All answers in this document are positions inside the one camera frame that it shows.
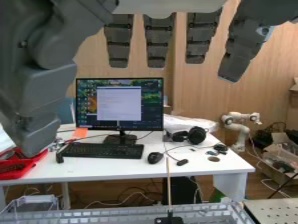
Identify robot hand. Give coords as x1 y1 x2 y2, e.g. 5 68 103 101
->
0 0 298 159

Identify computer screen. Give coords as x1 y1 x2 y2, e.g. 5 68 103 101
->
74 77 166 132

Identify orange paper note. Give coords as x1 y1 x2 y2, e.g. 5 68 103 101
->
71 127 89 139

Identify red tray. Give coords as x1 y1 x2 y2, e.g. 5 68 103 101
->
15 148 49 165
0 157 37 181

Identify black keyboard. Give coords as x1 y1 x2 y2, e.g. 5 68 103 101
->
58 142 146 160

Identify white desk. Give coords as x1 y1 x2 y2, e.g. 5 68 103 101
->
0 122 256 212

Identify black mouse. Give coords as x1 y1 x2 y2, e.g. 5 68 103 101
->
146 151 164 165

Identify black headphones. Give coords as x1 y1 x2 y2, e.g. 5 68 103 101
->
170 125 208 146

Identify thin stick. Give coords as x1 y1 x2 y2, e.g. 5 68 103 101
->
163 157 174 214

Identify small white jointed device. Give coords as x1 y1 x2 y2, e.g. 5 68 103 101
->
219 111 263 153

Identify clear box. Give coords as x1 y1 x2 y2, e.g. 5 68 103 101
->
0 194 258 224

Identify black plate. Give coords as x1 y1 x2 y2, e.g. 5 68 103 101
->
152 209 184 224

